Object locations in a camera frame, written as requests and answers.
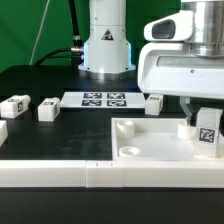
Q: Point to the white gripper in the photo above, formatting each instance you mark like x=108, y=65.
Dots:
x=167, y=65

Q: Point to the white plate with four tags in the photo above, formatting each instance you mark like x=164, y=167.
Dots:
x=102, y=100

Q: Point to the white square tabletop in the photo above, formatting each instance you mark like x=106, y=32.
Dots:
x=158, y=139

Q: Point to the white U-shaped obstacle fence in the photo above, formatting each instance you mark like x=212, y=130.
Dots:
x=114, y=173

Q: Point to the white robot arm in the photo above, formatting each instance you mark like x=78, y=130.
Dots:
x=107, y=53

